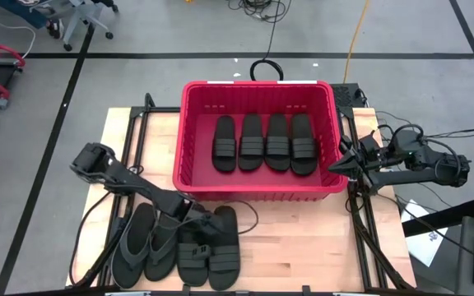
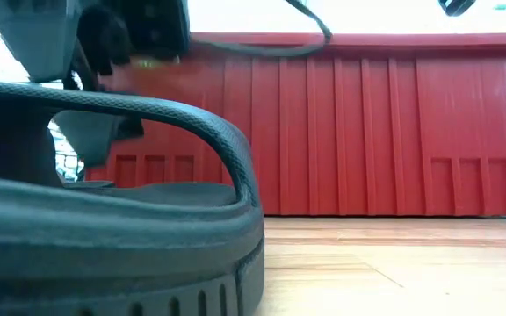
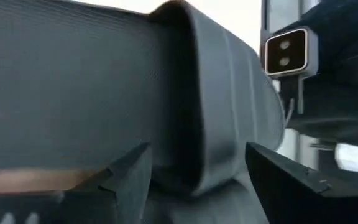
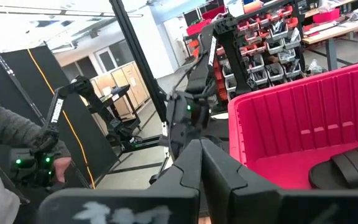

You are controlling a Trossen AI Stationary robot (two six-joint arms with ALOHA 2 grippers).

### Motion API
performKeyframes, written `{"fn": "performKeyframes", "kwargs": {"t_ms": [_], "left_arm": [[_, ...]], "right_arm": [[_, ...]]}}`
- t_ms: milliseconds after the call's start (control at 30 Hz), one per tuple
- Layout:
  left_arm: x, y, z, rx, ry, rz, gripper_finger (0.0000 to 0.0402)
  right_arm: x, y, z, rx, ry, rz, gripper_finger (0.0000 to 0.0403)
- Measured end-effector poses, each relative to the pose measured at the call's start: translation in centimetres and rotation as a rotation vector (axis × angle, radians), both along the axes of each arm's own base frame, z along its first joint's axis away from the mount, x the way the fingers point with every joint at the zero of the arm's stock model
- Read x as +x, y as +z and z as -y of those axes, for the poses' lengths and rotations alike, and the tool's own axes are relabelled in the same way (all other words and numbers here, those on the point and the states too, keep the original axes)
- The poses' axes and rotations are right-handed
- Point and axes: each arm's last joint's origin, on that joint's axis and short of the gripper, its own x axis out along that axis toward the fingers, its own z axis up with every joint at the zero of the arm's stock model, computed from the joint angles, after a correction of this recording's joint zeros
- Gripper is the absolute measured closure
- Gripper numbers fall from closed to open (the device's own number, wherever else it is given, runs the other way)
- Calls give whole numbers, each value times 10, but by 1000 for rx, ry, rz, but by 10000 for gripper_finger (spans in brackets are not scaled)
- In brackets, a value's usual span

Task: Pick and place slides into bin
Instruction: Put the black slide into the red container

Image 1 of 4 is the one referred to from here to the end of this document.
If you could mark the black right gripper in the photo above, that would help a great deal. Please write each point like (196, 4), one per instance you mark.
(370, 160)

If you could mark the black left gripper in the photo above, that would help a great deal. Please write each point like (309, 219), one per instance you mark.
(189, 211)

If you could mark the black rubber slide sandal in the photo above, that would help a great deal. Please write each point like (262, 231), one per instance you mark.
(251, 127)
(303, 127)
(224, 131)
(191, 273)
(277, 127)
(225, 279)

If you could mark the black thong flip-flop sandal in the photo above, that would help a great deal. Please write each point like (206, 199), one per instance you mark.
(124, 275)
(159, 271)

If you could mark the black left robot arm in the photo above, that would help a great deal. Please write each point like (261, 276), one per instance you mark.
(97, 162)

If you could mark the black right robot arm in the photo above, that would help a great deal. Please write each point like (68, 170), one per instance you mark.
(418, 156)

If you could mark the red plastic bin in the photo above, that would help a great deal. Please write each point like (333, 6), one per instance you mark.
(261, 185)

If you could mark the black ventilated power box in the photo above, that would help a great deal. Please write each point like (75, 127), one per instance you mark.
(344, 95)

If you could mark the white paper sheet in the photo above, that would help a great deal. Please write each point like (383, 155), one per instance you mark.
(418, 251)

